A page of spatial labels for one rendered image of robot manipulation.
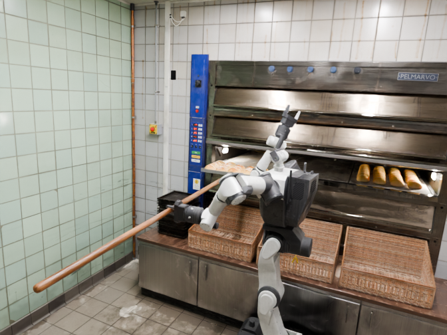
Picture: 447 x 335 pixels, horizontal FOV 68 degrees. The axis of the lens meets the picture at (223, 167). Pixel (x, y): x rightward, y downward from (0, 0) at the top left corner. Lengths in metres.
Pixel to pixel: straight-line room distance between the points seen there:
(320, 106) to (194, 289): 1.78
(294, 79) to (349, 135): 0.62
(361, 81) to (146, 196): 2.28
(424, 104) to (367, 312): 1.47
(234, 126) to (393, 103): 1.25
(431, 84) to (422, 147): 0.43
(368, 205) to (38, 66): 2.64
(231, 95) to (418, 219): 1.75
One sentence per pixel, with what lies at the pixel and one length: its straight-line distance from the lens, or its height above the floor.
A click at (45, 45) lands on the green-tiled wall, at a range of 2.84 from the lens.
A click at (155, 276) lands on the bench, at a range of 3.07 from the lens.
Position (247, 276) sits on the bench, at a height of 0.50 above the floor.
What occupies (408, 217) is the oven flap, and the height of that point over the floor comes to 1.00.
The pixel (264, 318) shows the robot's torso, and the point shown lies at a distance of 2.25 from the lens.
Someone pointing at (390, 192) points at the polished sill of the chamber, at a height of 1.17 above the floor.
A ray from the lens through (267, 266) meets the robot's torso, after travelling 2.08.
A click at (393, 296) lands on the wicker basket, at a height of 0.59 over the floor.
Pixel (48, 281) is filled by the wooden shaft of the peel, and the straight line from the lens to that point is 1.26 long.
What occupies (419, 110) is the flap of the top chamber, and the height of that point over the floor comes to 1.78.
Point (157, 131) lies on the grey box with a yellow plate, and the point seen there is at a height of 1.44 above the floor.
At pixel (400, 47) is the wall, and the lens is 2.73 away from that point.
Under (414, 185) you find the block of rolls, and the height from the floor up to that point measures 1.21.
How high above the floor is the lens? 1.81
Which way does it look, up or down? 12 degrees down
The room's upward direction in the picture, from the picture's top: 3 degrees clockwise
